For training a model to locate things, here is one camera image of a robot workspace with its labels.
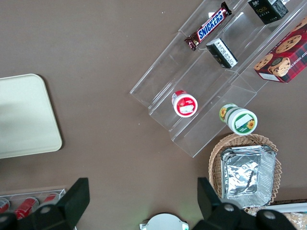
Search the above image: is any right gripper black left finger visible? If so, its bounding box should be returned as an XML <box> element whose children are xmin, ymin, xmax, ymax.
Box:
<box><xmin>0</xmin><ymin>177</ymin><xmax>91</xmax><ymax>230</ymax></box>

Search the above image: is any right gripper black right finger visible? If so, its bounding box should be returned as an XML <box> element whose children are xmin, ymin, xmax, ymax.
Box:
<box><xmin>191</xmin><ymin>177</ymin><xmax>296</xmax><ymax>230</ymax></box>

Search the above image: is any light tan wicker basket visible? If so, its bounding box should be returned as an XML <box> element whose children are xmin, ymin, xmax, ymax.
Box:
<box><xmin>208</xmin><ymin>132</ymin><xmax>283</xmax><ymax>216</ymax></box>

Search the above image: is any cream plastic tray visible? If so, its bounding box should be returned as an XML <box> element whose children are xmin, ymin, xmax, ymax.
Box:
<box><xmin>0</xmin><ymin>73</ymin><xmax>63</xmax><ymax>160</ymax></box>

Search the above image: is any clear acrylic bottle rack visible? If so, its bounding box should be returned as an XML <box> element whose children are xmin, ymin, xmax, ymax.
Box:
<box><xmin>0</xmin><ymin>188</ymin><xmax>67</xmax><ymax>230</ymax></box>

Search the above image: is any stack of foil trays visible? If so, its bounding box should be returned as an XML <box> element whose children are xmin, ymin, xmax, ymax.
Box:
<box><xmin>220</xmin><ymin>144</ymin><xmax>277</xmax><ymax>209</ymax></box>

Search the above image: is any white snack bin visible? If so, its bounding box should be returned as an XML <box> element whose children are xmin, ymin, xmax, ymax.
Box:
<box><xmin>270</xmin><ymin>200</ymin><xmax>307</xmax><ymax>230</ymax></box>

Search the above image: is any clear bag of crackers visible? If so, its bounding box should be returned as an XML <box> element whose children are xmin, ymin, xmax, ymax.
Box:
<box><xmin>283</xmin><ymin>211</ymin><xmax>307</xmax><ymax>230</ymax></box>

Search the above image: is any green lid yogurt cup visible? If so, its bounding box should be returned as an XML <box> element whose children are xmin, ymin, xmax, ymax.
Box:
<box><xmin>218</xmin><ymin>103</ymin><xmax>259</xmax><ymax>136</ymax></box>

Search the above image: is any red lid yogurt cup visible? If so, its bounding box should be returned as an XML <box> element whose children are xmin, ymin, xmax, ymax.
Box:
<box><xmin>171</xmin><ymin>90</ymin><xmax>199</xmax><ymax>118</ymax></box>

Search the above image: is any clear acrylic stepped shelf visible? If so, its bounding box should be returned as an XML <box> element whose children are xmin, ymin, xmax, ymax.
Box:
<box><xmin>129</xmin><ymin>0</ymin><xmax>307</xmax><ymax>159</ymax></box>

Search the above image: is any small black box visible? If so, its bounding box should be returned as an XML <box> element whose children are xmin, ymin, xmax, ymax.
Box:
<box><xmin>247</xmin><ymin>0</ymin><xmax>289</xmax><ymax>25</ymax></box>
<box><xmin>205</xmin><ymin>37</ymin><xmax>239</xmax><ymax>69</ymax></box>

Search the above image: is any red plaid cookie box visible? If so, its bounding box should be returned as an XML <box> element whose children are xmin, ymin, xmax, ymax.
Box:
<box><xmin>253</xmin><ymin>16</ymin><xmax>307</xmax><ymax>84</ymax></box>

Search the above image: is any Snickers bar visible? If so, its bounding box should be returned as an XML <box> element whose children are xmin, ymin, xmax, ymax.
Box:
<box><xmin>184</xmin><ymin>1</ymin><xmax>233</xmax><ymax>52</ymax></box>

